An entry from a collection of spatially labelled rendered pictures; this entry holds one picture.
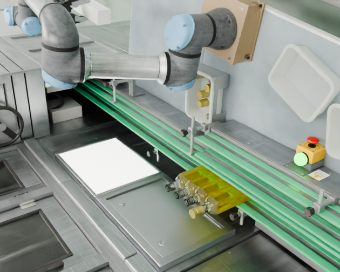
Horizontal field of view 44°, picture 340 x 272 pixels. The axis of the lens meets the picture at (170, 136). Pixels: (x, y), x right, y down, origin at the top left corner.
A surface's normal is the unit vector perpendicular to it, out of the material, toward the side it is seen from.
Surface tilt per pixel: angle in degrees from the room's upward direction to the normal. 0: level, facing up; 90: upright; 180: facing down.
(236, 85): 0
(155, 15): 0
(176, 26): 12
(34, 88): 90
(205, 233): 90
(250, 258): 89
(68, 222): 90
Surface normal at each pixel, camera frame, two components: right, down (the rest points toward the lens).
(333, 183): 0.02, -0.89
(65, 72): 0.28, 0.54
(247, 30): 0.57, 0.52
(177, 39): -0.76, 0.09
